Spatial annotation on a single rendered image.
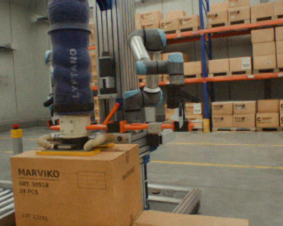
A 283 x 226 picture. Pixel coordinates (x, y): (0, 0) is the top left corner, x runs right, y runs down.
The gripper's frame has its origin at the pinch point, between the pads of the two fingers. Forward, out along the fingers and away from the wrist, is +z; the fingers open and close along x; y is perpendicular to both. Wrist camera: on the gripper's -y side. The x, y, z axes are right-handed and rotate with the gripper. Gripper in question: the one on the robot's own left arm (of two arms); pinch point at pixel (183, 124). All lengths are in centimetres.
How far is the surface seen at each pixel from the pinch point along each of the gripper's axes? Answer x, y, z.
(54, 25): 11, 62, -55
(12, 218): 16, 97, 49
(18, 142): -53, 149, 19
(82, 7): 4, 49, -64
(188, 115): -723, 99, 59
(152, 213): -13, 23, 53
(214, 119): -702, 21, 72
